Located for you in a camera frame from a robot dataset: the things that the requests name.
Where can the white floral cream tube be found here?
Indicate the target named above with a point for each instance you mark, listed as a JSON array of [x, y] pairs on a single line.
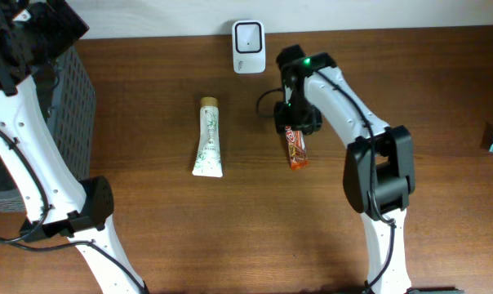
[[208, 159]]

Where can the grey plastic mesh basket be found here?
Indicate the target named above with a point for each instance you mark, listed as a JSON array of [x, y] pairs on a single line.
[[69, 112]]

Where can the white barcode scanner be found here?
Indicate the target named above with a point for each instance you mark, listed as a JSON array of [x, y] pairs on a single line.
[[249, 48]]

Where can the orange red snack bar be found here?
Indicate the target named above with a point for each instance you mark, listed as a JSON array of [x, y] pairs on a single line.
[[297, 152]]

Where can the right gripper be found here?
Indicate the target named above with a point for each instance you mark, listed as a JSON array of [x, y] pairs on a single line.
[[311, 121]]

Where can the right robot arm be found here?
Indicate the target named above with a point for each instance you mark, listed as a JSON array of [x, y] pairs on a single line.
[[379, 174]]

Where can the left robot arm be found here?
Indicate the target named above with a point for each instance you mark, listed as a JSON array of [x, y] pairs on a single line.
[[33, 34]]

